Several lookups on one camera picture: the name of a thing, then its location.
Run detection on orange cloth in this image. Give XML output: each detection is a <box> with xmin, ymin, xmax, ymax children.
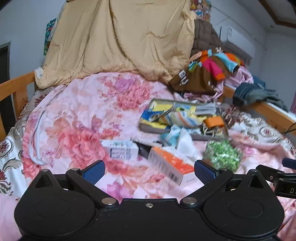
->
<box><xmin>204</xmin><ymin>116</ymin><xmax>225</xmax><ymax>128</ymax></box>

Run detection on striped yellow plush toy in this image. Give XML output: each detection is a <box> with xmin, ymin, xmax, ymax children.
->
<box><xmin>158</xmin><ymin>111</ymin><xmax>207</xmax><ymax>128</ymax></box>

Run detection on black patterned sock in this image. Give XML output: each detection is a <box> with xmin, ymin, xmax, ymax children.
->
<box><xmin>133</xmin><ymin>140</ymin><xmax>163</xmax><ymax>159</ymax></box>

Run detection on white blue carton box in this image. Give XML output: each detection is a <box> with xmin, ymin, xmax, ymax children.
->
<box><xmin>100</xmin><ymin>140</ymin><xmax>138</xmax><ymax>161</ymax></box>

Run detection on brown quilted jacket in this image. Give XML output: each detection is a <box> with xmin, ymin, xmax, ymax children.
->
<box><xmin>190</xmin><ymin>19</ymin><xmax>227</xmax><ymax>57</ymax></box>

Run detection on grey green garment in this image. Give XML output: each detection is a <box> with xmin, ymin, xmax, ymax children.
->
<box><xmin>244</xmin><ymin>89</ymin><xmax>288</xmax><ymax>112</ymax></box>

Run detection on blue denim jeans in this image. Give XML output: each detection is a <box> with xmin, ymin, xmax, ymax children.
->
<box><xmin>232</xmin><ymin>76</ymin><xmax>265</xmax><ymax>107</ymax></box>

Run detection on white wall air conditioner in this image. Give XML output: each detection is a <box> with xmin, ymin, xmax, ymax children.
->
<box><xmin>219</xmin><ymin>26</ymin><xmax>255</xmax><ymax>59</ymax></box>

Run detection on teal white striped cloth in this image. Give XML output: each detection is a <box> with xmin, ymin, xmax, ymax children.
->
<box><xmin>159</xmin><ymin>125</ymin><xmax>182</xmax><ymax>148</ymax></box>

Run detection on green white bead bag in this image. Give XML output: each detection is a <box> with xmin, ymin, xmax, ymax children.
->
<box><xmin>203</xmin><ymin>140</ymin><xmax>243</xmax><ymax>172</ymax></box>

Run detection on pink floral quilt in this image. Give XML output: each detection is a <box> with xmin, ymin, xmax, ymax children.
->
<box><xmin>21</xmin><ymin>71</ymin><xmax>296</xmax><ymax>241</ymax></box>

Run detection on wooden bed frame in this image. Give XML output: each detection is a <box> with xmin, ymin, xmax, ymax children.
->
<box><xmin>1</xmin><ymin>71</ymin><xmax>295</xmax><ymax>135</ymax></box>

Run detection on lilac pink garment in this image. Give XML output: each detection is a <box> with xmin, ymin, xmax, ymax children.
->
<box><xmin>184</xmin><ymin>66</ymin><xmax>254</xmax><ymax>102</ymax></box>

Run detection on white gauze cloth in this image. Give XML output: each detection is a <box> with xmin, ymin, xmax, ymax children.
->
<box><xmin>177</xmin><ymin>128</ymin><xmax>202</xmax><ymax>161</ymax></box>

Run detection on colourful brown striped garment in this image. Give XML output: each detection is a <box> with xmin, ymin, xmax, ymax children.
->
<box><xmin>169</xmin><ymin>48</ymin><xmax>245</xmax><ymax>96</ymax></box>

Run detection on grey cloth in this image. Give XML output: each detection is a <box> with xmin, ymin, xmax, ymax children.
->
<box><xmin>195</xmin><ymin>102</ymin><xmax>217</xmax><ymax>116</ymax></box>

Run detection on beige dotted blanket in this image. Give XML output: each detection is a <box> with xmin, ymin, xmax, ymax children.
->
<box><xmin>35</xmin><ymin>1</ymin><xmax>195</xmax><ymax>89</ymax></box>

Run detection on orange white carton box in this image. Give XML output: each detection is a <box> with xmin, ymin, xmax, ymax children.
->
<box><xmin>147</xmin><ymin>147</ymin><xmax>197</xmax><ymax>188</ymax></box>

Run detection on colourful wall poster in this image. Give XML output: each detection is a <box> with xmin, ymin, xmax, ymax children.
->
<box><xmin>190</xmin><ymin>0</ymin><xmax>212</xmax><ymax>22</ymax></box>

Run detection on teal wall poster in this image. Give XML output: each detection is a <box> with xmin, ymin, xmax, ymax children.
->
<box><xmin>44</xmin><ymin>18</ymin><xmax>57</xmax><ymax>56</ymax></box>

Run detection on cartoon picture tray box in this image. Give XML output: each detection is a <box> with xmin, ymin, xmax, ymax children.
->
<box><xmin>139</xmin><ymin>99</ymin><xmax>229</xmax><ymax>141</ymax></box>

